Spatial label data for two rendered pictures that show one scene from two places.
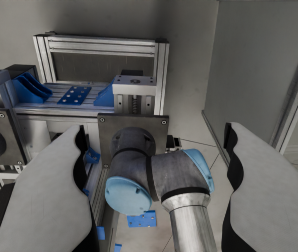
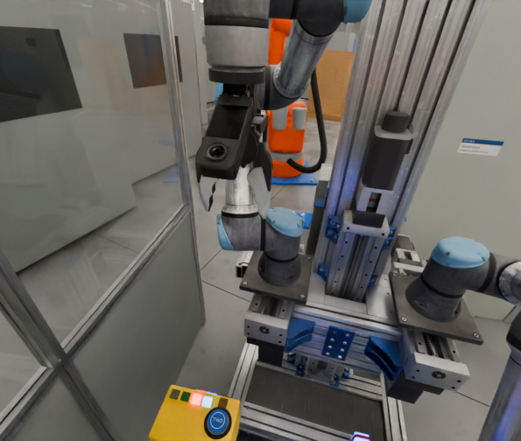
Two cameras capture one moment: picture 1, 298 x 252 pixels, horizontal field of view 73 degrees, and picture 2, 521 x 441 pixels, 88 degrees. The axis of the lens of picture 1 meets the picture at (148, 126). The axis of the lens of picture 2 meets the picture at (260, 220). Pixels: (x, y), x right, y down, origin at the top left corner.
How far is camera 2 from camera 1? 0.34 m
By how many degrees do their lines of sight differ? 26
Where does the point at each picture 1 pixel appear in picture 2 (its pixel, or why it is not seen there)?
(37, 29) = not seen: outside the picture
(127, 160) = (280, 249)
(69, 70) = (362, 410)
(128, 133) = (278, 277)
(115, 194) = (292, 222)
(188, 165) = (231, 234)
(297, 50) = (104, 328)
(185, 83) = (214, 362)
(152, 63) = (249, 393)
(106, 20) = not seen: outside the picture
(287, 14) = (95, 373)
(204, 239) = (232, 183)
